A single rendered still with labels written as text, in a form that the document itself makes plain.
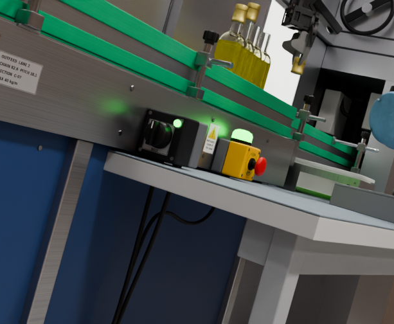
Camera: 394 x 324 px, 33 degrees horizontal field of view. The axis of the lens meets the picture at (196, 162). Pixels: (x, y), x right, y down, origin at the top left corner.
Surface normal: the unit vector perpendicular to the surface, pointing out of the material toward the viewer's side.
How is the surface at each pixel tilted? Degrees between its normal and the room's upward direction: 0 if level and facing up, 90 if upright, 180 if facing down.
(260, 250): 90
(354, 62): 90
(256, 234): 90
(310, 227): 90
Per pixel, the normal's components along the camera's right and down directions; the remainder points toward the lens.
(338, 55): -0.46, -0.11
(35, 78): 0.84, 0.25
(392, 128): -0.83, -0.10
